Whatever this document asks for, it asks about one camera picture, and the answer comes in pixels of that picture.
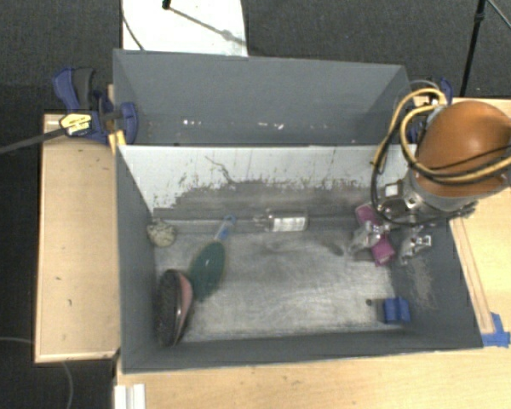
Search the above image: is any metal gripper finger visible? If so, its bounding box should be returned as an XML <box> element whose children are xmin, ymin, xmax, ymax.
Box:
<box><xmin>397</xmin><ymin>226</ymin><xmax>433</xmax><ymax>267</ymax></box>
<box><xmin>349</xmin><ymin>221</ymin><xmax>391</xmax><ymax>260</ymax></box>

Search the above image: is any clear plastic bottle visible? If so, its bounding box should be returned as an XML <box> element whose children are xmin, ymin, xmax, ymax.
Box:
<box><xmin>252</xmin><ymin>210</ymin><xmax>310</xmax><ymax>234</ymax></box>

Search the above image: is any blue block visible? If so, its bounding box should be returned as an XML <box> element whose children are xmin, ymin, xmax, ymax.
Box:
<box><xmin>381</xmin><ymin>297</ymin><xmax>411</xmax><ymax>325</ymax></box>

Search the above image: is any grey metal bin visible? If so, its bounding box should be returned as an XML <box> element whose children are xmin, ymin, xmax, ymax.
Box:
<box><xmin>112</xmin><ymin>49</ymin><xmax>485</xmax><ymax>374</ymax></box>

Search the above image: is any pale wood board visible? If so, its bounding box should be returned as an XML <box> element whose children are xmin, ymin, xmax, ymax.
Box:
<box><xmin>34</xmin><ymin>112</ymin><xmax>123</xmax><ymax>364</ymax></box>

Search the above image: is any purple flat block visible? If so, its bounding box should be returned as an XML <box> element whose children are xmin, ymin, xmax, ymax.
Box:
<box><xmin>354</xmin><ymin>204</ymin><xmax>397</xmax><ymax>268</ymax></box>

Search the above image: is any green brush with blue handle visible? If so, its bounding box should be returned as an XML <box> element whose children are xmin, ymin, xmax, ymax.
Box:
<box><xmin>187</xmin><ymin>214</ymin><xmax>238</xmax><ymax>302</ymax></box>

